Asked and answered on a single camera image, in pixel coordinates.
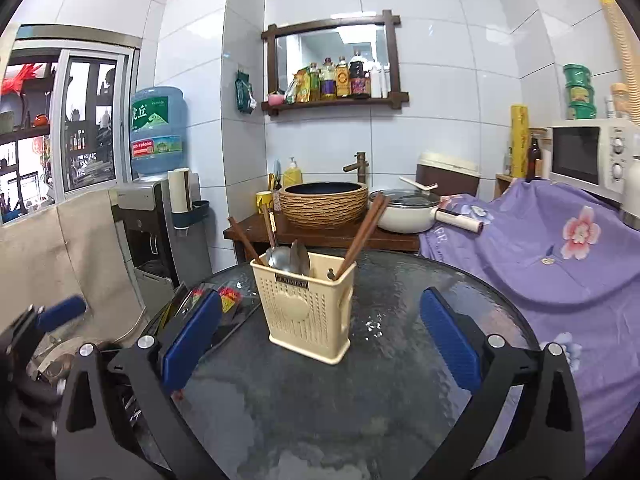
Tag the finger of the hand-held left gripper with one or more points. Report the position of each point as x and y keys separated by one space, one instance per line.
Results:
x=62 y=311

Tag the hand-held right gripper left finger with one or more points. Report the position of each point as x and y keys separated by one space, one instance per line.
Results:
x=192 y=340

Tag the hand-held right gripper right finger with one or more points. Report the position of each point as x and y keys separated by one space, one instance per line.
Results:
x=452 y=340

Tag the brown wooden chopstick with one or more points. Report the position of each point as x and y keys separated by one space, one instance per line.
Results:
x=370 y=229
x=361 y=232
x=242 y=237

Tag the cream perforated utensil holder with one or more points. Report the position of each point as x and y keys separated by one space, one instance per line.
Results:
x=305 y=320

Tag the large steel spoon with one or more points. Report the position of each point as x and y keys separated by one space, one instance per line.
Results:
x=300 y=260

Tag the black packet red label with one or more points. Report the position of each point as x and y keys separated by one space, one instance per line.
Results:
x=231 y=300
x=185 y=300

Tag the beige cloth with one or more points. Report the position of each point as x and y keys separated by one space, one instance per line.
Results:
x=75 y=260

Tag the purple floral cloth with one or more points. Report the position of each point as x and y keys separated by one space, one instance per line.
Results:
x=550 y=285

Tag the grey water dispenser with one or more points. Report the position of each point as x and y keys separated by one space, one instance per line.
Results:
x=145 y=230

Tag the white pan glass lid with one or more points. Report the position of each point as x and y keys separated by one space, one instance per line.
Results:
x=405 y=217

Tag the yellow cup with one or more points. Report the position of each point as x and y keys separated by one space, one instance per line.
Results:
x=263 y=202

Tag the white rice paddle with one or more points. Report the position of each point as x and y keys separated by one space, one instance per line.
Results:
x=417 y=184

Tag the dark wooden counter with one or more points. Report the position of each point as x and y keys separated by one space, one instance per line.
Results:
x=320 y=240

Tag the small wooden side shelf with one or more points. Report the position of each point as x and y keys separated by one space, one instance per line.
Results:
x=502 y=185

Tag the woven wicker basin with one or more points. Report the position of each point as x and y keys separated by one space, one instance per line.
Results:
x=322 y=207

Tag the small plastic bottle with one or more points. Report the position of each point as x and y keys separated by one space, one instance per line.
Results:
x=507 y=162

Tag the sliding window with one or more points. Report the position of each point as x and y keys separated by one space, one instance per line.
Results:
x=57 y=125

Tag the light blue brush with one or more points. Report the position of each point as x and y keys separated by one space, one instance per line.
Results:
x=277 y=169

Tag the yellow soap pump bottle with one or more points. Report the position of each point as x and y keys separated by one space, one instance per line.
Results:
x=292 y=175

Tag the brass faucet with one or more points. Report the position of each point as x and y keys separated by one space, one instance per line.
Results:
x=361 y=167

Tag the brown glass bottle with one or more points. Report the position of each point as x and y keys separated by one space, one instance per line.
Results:
x=534 y=160

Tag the blue water jug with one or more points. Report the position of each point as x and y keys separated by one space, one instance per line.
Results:
x=157 y=130

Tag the yellow wrap roll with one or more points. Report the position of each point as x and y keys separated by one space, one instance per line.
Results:
x=520 y=140

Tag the white microwave oven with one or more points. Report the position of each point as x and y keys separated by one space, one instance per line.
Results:
x=575 y=155

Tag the white kettle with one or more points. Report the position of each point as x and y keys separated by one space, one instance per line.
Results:
x=632 y=195

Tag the red flower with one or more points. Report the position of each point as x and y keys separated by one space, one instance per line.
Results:
x=20 y=80

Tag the green hanging packet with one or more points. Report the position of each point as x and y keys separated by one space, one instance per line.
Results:
x=245 y=92

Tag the pink bowl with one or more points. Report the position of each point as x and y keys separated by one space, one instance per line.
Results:
x=275 y=99

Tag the white bottle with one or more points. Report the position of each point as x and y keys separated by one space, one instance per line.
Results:
x=376 y=82

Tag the yellow seasoning packet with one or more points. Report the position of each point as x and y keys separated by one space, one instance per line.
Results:
x=301 y=87

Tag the stack of green bowls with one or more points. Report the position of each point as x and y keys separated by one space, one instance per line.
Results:
x=580 y=92

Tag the dark soy sauce bottle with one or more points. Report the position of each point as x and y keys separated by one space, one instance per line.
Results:
x=359 y=77

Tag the amber sauce bottle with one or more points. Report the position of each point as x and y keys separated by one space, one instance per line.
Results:
x=342 y=80

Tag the green bottle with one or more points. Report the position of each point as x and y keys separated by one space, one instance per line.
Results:
x=314 y=85

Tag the cooking oil bottle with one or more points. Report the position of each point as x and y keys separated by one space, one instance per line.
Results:
x=327 y=82

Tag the clear jar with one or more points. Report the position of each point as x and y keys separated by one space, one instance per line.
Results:
x=620 y=102

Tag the teal wall holder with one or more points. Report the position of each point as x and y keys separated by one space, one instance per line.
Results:
x=192 y=215

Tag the wooden framed wall mirror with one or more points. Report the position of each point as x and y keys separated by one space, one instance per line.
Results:
x=325 y=40

